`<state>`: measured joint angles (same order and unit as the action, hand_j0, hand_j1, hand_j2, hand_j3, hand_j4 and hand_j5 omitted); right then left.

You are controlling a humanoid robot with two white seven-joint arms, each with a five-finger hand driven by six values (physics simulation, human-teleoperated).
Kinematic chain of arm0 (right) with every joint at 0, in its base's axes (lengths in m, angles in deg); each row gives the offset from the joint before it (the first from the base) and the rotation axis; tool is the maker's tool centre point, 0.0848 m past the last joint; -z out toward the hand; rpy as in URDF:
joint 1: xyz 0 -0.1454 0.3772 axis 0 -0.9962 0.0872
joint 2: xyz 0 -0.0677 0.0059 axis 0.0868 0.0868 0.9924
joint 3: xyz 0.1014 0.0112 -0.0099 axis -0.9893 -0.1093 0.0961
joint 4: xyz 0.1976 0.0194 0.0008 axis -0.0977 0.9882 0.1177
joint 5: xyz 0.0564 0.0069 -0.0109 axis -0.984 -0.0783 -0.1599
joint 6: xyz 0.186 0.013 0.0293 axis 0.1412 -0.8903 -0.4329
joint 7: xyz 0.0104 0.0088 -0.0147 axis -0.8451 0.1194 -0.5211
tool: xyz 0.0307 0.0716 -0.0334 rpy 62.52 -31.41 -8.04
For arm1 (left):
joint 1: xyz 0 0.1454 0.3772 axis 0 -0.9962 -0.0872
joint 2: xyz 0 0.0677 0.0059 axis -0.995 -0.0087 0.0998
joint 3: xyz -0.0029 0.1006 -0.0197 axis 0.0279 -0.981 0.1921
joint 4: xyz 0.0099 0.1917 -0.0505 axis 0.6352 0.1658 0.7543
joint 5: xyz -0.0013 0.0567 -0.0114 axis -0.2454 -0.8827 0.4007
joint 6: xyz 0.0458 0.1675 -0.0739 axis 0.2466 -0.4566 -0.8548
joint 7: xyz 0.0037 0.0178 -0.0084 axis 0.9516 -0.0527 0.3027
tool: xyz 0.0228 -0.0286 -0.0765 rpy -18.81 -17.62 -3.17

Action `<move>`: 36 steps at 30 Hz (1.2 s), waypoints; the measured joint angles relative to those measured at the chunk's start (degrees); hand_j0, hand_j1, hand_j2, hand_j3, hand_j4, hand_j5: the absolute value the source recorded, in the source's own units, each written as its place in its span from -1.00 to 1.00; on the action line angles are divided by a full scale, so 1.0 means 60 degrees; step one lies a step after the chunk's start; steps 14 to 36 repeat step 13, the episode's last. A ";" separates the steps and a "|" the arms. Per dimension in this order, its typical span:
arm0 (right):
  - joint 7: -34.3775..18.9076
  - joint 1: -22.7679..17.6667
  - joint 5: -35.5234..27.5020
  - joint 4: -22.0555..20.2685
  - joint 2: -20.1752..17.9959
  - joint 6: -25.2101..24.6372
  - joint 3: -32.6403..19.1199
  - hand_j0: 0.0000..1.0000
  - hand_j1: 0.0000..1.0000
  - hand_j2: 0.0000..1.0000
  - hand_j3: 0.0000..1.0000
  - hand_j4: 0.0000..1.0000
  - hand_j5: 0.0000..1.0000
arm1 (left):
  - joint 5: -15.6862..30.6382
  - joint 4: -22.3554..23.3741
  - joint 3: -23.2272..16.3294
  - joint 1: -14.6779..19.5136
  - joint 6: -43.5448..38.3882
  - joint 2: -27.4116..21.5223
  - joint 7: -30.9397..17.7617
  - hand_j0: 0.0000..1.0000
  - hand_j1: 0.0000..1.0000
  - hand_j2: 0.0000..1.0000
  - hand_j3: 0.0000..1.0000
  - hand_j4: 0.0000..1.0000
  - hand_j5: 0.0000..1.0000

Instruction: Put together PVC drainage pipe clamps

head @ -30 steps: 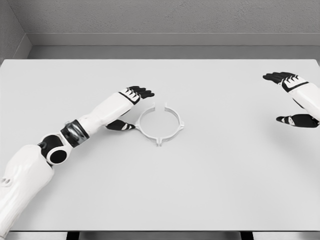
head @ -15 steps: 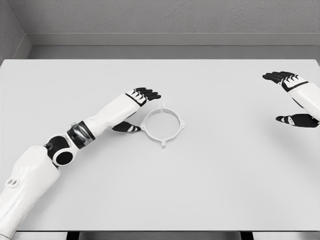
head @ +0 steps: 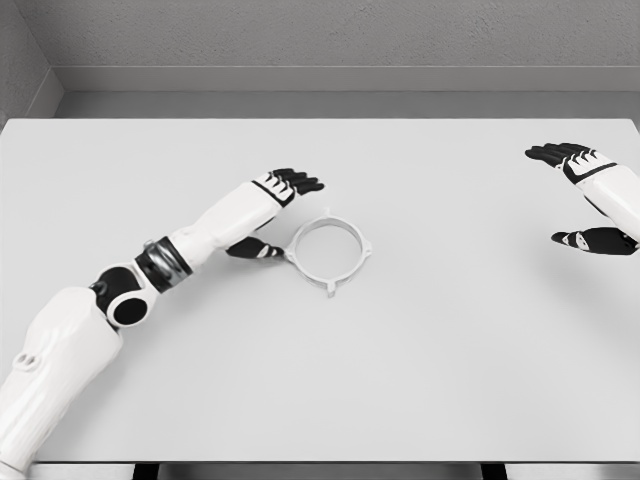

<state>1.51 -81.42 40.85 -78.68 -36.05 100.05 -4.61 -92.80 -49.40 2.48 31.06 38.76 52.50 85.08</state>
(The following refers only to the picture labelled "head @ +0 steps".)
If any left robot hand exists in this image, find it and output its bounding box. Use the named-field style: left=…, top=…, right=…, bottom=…
left=193, top=168, right=327, bottom=261

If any white PVC pipe clamp ring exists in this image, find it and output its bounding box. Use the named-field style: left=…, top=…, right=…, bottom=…
left=285, top=206, right=374, bottom=301

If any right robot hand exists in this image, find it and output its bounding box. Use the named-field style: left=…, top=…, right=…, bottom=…
left=524, top=142, right=640, bottom=259

